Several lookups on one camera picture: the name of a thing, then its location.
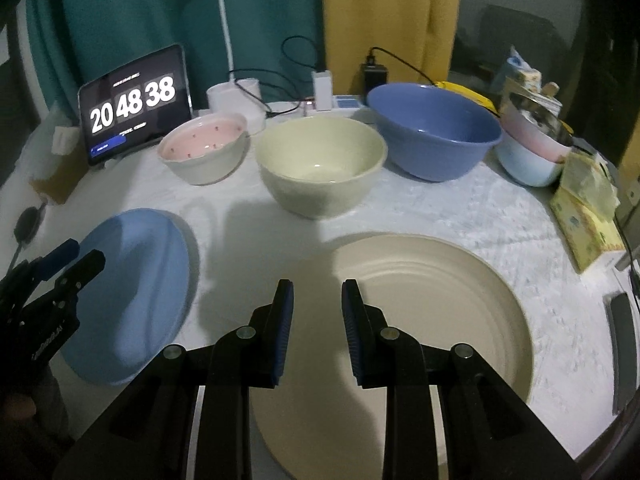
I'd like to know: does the light blue bowl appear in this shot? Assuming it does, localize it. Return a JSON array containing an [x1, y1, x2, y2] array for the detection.
[[495, 132, 564, 188]]

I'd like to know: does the white phone charger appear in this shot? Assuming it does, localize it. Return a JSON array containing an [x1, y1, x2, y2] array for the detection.
[[311, 70, 333, 112]]

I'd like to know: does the large blue bowl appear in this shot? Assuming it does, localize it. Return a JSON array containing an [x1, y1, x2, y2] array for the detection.
[[367, 82, 503, 182]]

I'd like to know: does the white power strip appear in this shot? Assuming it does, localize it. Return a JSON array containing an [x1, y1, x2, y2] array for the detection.
[[269, 94, 374, 124]]

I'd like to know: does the person left hand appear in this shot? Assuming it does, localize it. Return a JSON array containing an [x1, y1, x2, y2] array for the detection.
[[1, 396, 68, 438]]

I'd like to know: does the pink strawberry bowl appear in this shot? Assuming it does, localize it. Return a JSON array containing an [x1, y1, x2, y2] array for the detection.
[[157, 113, 250, 185]]

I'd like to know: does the white storage basket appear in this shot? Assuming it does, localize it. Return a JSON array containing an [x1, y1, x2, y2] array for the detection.
[[502, 76, 563, 117]]

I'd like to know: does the white tablecloth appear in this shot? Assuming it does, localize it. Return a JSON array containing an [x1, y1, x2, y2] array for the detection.
[[0, 104, 637, 480]]

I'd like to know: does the large blue plate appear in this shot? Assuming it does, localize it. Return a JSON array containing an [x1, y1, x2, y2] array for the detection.
[[62, 208, 191, 386]]

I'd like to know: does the black round object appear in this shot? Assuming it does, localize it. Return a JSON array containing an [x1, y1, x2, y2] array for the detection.
[[13, 204, 46, 246]]

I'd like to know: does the black power adapter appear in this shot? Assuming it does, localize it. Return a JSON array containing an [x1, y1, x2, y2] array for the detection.
[[361, 61, 388, 102]]

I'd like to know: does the steel bowl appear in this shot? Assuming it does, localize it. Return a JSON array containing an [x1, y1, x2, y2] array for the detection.
[[508, 92, 573, 146]]

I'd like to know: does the yellow tissue box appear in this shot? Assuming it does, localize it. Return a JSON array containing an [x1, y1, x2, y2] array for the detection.
[[550, 151, 626, 274]]

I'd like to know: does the teal curtain left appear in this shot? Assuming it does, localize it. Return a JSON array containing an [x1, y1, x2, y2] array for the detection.
[[25, 0, 323, 118]]

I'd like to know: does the black smartphone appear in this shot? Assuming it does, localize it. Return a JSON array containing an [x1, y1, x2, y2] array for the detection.
[[606, 292, 638, 415]]

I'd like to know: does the tablet showing clock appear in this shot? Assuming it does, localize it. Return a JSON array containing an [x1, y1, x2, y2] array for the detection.
[[77, 44, 193, 167]]

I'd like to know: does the cardboard box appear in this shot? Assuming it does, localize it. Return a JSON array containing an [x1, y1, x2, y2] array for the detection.
[[28, 144, 89, 205]]

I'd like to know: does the beige plate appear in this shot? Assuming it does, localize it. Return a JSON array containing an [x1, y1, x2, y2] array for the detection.
[[250, 234, 534, 479]]

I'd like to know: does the yellow curtain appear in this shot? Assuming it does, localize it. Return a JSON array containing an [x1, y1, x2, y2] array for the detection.
[[322, 0, 460, 93]]

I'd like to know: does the cream yellow bowl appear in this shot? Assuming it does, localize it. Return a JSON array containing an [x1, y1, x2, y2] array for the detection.
[[255, 116, 387, 220]]

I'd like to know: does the white desk lamp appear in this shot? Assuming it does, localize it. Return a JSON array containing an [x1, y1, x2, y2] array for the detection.
[[206, 0, 267, 134]]

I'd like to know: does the small white box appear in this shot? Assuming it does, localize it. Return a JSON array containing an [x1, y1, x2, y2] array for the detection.
[[51, 126, 80, 156]]

